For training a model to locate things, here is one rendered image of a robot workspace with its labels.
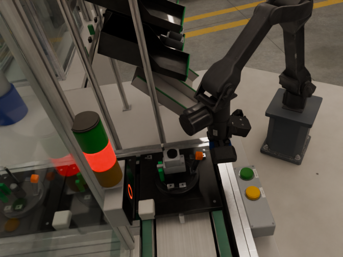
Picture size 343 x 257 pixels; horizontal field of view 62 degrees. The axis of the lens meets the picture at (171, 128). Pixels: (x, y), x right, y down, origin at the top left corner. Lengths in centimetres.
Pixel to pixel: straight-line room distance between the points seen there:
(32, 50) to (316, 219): 88
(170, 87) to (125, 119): 34
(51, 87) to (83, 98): 111
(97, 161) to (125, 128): 78
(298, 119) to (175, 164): 41
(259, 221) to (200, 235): 17
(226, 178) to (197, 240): 21
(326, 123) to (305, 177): 30
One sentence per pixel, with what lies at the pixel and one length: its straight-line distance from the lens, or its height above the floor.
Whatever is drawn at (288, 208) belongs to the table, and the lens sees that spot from 101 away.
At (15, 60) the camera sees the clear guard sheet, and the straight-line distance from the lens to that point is 40.
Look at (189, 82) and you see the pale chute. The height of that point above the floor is 100.
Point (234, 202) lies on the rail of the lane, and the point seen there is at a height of 95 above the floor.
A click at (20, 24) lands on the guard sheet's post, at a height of 159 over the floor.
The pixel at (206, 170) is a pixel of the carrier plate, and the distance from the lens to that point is 93.
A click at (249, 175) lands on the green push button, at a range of 92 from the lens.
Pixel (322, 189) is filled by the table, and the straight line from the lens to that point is 107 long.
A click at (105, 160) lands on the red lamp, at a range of 52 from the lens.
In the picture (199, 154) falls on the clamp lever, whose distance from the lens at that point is 84.
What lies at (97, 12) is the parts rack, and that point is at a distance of 116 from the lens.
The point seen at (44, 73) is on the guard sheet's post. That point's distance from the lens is 43.
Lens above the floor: 171
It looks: 44 degrees down
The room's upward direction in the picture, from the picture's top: 10 degrees counter-clockwise
